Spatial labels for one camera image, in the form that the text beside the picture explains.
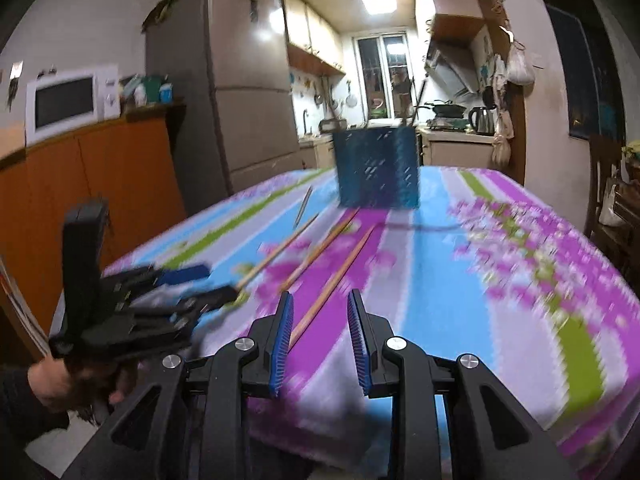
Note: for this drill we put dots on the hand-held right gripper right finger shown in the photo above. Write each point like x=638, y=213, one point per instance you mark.
x=361, y=345

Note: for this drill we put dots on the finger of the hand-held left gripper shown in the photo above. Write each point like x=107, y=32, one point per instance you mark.
x=210, y=297
x=185, y=273

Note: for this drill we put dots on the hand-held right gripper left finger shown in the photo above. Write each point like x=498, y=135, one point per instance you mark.
x=280, y=345

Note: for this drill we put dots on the blue perforated utensil holder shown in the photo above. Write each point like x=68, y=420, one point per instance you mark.
x=376, y=167

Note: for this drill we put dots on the person's left forearm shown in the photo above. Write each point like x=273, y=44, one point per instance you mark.
x=25, y=405

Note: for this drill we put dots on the person's left hand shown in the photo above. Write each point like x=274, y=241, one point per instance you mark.
x=52, y=380

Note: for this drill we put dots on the orange wooden cabinet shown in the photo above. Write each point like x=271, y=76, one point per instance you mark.
x=100, y=200

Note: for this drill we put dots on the blue lidded jar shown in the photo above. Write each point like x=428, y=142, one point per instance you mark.
x=165, y=94

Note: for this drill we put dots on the white microwave oven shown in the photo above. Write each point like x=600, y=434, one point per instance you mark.
x=67, y=102

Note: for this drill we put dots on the white plastic bottle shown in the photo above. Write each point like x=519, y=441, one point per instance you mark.
x=140, y=95

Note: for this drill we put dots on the kitchen faucet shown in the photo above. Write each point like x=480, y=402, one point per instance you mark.
x=305, y=122

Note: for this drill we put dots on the grey refrigerator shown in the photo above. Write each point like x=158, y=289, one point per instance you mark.
x=235, y=75

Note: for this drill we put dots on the steel countertop cooker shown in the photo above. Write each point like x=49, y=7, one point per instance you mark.
x=332, y=124

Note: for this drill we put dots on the cream kitchen base cabinets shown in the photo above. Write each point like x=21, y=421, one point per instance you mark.
x=460, y=152

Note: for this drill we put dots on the gas stove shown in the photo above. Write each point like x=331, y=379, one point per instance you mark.
x=445, y=123

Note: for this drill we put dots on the hanging round strainer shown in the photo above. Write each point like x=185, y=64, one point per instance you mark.
x=351, y=100

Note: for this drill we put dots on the black wok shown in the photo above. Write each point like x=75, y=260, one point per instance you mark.
x=445, y=108

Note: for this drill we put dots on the steel electric kettle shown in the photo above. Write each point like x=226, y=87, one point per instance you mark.
x=482, y=120

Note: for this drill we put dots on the cream hanging cloth bag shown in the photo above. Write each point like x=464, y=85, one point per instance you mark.
x=502, y=130

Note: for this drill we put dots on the barred kitchen window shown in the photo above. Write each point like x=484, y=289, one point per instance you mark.
x=385, y=75

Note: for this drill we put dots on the dark wooden chair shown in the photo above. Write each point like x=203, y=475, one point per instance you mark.
x=607, y=200

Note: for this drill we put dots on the steel range hood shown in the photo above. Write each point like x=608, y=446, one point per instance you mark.
x=450, y=72

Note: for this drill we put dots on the white hanging plastic bag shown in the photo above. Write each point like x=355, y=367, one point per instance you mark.
x=520, y=65

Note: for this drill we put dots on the flowerpot with cloth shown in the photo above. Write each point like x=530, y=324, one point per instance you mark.
x=631, y=157

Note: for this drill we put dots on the cabinet above range hood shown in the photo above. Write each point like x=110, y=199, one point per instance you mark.
x=450, y=15

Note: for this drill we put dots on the dark room window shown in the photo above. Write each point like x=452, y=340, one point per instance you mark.
x=582, y=72

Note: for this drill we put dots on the cream wall cabinets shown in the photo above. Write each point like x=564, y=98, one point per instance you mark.
x=312, y=35

